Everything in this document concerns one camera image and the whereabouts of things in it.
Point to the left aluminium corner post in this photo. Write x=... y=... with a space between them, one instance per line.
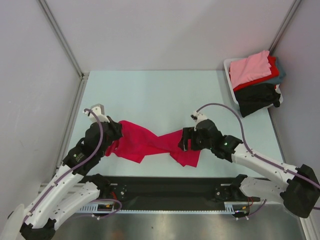
x=53 y=23

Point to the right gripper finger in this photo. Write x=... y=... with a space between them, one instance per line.
x=188 y=145
x=181 y=144

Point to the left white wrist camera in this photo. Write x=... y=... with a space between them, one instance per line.
x=97 y=111

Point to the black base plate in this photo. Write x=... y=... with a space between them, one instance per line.
x=182 y=193

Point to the aluminium corner post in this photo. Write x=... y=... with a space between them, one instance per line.
x=53 y=23
x=293 y=9

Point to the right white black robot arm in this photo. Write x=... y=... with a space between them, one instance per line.
x=297 y=188

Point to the magenta t shirt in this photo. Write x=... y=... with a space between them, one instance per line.
x=138 y=142

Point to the pink t shirt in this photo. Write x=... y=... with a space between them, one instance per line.
x=246 y=70

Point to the white slotted cable duct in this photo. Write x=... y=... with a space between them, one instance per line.
x=99 y=209

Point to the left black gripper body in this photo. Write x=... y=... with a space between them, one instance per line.
x=113 y=134

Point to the white plastic tray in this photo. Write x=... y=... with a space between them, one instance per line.
x=226 y=64

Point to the grey blue t shirt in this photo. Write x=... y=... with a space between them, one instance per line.
x=278 y=79

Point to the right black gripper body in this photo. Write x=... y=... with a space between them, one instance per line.
x=189 y=139

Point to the red t shirt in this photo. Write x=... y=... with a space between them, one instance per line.
x=274 y=73

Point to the right aluminium corner post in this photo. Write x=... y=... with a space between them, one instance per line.
x=293 y=9

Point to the black t shirt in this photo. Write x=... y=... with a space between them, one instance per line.
x=255 y=97

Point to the left side aluminium rail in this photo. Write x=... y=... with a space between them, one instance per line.
x=71 y=120

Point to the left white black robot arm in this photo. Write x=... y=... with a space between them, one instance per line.
x=53 y=207

